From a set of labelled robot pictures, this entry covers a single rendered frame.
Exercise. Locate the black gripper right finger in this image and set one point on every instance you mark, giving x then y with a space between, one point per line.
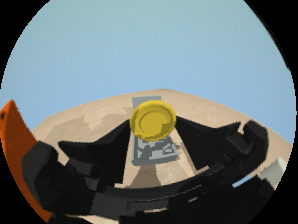
201 141

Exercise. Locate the yellow round plate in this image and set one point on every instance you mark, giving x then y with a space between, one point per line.
152 120

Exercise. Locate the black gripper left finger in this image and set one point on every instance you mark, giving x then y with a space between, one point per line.
108 153

